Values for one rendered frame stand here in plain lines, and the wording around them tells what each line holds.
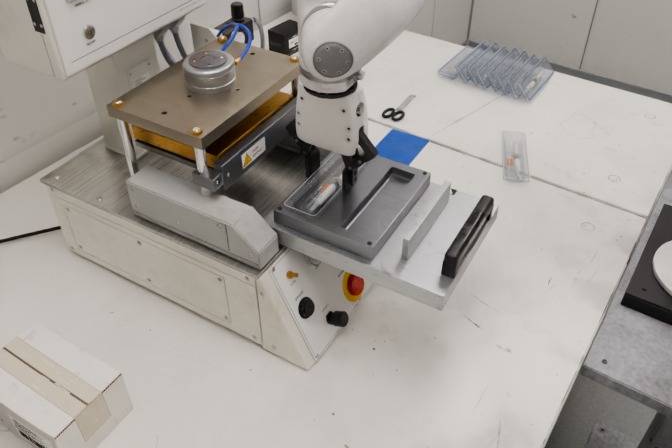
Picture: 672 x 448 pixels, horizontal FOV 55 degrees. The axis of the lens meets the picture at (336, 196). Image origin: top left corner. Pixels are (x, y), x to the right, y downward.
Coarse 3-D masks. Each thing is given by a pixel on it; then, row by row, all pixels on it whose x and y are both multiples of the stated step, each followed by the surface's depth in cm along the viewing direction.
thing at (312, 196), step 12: (336, 156) 104; (324, 168) 101; (336, 168) 101; (312, 180) 99; (324, 180) 99; (336, 180) 99; (300, 192) 96; (312, 192) 96; (324, 192) 96; (336, 192) 96; (288, 204) 94; (300, 204) 94; (312, 204) 94; (324, 204) 94
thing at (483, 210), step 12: (480, 204) 93; (492, 204) 94; (480, 216) 91; (468, 228) 89; (480, 228) 92; (456, 240) 88; (468, 240) 88; (456, 252) 86; (444, 264) 87; (456, 264) 86
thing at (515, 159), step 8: (504, 136) 150; (512, 136) 150; (520, 136) 150; (504, 144) 147; (512, 144) 147; (520, 144) 147; (504, 152) 145; (512, 152) 145; (520, 152) 145; (504, 160) 142; (512, 160) 142; (520, 160) 142; (504, 168) 140; (512, 168) 140; (520, 168) 140; (528, 168) 140; (512, 176) 138; (520, 176) 138; (528, 176) 138
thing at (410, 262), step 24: (432, 192) 102; (456, 192) 102; (408, 216) 97; (432, 216) 94; (456, 216) 97; (288, 240) 95; (312, 240) 93; (408, 240) 88; (432, 240) 93; (480, 240) 95; (336, 264) 93; (360, 264) 90; (384, 264) 90; (408, 264) 90; (432, 264) 90; (408, 288) 88; (432, 288) 86
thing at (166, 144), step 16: (272, 96) 108; (288, 96) 108; (256, 112) 104; (272, 112) 104; (240, 128) 100; (256, 128) 101; (144, 144) 102; (160, 144) 100; (176, 144) 98; (224, 144) 97; (176, 160) 100; (192, 160) 98; (208, 160) 96
